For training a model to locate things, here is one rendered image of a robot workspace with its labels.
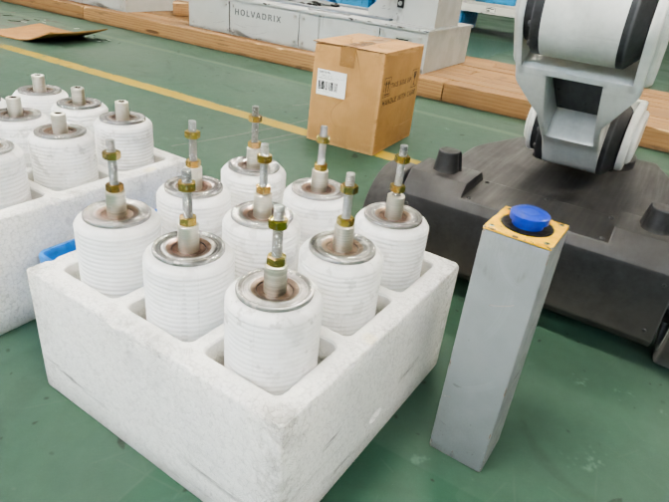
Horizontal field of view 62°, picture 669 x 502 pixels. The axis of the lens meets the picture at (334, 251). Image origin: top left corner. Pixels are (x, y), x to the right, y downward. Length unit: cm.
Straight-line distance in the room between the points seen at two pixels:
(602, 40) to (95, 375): 76
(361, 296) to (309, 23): 242
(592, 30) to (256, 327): 58
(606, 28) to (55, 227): 81
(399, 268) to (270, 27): 249
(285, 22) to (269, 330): 261
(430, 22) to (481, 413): 221
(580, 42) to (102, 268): 67
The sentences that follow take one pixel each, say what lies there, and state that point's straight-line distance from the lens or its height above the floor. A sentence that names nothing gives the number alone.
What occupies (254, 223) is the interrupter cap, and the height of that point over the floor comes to 25.
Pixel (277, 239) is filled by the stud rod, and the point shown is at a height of 31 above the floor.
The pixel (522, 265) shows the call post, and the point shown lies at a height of 29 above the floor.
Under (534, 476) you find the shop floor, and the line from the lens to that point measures 78.
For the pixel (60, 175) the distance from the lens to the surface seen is 97.
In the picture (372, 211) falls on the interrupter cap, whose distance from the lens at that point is 72.
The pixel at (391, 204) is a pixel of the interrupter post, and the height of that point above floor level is 27.
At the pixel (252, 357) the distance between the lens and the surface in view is 54.
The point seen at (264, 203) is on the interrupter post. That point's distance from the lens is 67.
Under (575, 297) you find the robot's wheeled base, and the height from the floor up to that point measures 9.
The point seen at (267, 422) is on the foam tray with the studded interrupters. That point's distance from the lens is 51.
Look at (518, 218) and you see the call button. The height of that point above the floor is 33.
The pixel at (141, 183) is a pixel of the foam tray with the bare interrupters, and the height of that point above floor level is 16.
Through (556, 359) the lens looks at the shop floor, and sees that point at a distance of 98.
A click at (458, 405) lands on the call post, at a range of 70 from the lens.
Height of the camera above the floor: 55
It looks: 28 degrees down
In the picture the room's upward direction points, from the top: 6 degrees clockwise
